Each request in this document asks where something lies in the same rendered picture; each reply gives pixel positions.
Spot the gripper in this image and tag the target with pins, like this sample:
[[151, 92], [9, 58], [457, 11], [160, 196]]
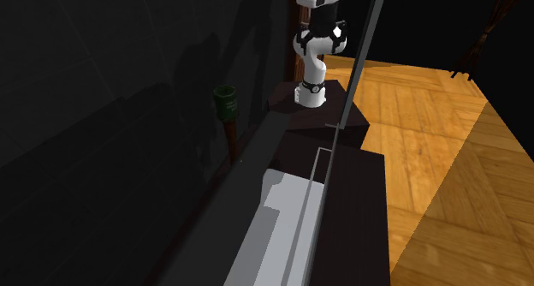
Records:
[[323, 20]]

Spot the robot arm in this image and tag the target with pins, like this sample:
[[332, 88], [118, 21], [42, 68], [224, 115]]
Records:
[[313, 74]]

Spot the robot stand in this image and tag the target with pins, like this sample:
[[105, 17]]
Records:
[[308, 119]]

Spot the green cup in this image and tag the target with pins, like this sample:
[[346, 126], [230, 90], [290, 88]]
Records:
[[225, 103]]

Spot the brown wooden stick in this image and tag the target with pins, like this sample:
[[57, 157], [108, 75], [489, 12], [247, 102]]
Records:
[[231, 141]]

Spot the brown dry twigs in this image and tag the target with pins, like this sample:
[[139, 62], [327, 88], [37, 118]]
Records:
[[480, 43]]

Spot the dark wooden cabinet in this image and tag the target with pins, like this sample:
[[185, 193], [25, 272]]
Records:
[[358, 218]]

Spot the brown wooden post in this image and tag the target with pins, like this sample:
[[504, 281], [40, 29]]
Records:
[[301, 68]]

